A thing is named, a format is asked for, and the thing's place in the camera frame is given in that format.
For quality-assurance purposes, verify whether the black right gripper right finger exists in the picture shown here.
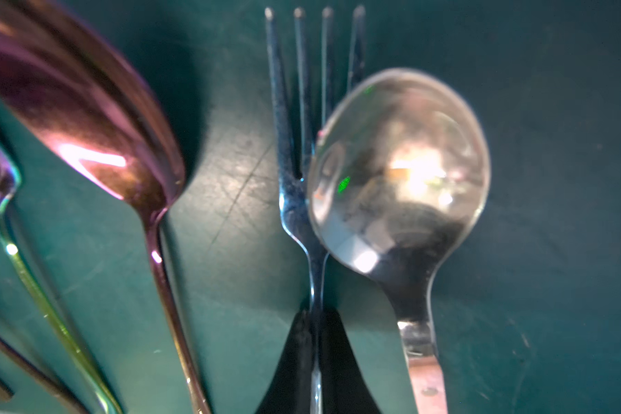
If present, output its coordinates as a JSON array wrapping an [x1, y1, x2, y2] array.
[[320, 308, 381, 414]]

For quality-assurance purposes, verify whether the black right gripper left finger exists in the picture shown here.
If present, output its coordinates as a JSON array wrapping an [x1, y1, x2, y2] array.
[[256, 310, 313, 414]]

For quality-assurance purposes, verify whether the blue metal fork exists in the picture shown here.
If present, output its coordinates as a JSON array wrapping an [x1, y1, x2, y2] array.
[[265, 7, 335, 413]]

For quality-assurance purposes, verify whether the purple metal spoon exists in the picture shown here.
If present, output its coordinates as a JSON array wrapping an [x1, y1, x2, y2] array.
[[0, 337, 89, 414]]

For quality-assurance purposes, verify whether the silver spoon pink handle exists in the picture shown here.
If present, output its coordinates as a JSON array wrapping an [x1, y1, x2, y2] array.
[[307, 68, 492, 413]]

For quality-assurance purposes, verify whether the rainbow iridescent fork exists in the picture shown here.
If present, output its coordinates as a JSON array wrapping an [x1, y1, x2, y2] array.
[[0, 145, 124, 413]]

